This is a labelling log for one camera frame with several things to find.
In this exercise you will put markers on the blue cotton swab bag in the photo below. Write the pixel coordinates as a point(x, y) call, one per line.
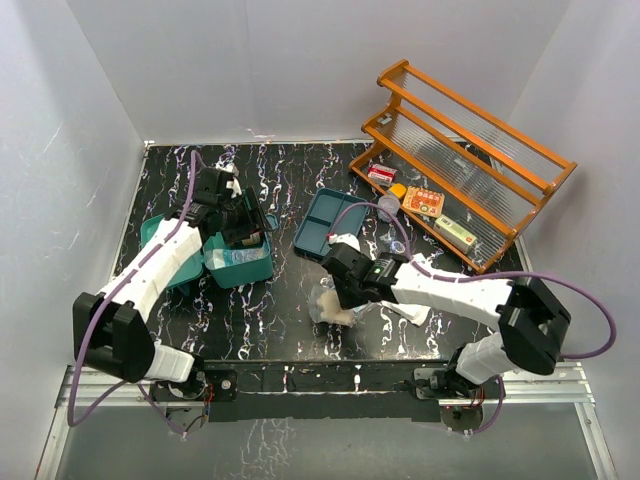
point(220, 258)

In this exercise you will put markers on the amber medicine bottle orange cap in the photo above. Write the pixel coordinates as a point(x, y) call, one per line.
point(253, 239)

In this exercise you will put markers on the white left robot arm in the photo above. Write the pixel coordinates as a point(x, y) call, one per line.
point(110, 327)

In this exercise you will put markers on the blue divided tray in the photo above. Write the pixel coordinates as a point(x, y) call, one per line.
point(310, 239)

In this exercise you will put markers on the cotton balls clear bag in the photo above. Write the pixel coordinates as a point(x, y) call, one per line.
point(324, 307)

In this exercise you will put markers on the white gauze pack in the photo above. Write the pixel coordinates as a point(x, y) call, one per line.
point(415, 314)

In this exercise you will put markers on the orange wooden shelf rack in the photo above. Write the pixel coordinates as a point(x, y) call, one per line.
point(495, 180)

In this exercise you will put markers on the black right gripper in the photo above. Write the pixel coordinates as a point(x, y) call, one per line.
point(347, 301)

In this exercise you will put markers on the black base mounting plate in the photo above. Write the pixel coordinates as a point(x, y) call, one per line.
point(314, 390)

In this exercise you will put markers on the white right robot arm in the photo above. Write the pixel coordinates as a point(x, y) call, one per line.
point(528, 322)

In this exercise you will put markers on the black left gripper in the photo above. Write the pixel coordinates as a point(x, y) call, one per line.
point(254, 220)

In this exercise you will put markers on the clear measuring cup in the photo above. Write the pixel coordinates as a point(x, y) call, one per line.
point(389, 206)

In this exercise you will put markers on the teal medicine kit box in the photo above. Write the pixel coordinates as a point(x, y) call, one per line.
point(229, 267)

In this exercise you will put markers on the small green white box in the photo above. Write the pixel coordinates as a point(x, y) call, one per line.
point(455, 234)

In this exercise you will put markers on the red white medicine box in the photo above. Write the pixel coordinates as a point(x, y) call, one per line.
point(381, 174)

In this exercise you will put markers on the aluminium frame rail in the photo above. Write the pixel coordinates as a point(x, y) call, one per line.
point(278, 428)

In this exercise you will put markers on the clear tape roll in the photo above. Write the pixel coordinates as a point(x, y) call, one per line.
point(397, 247)

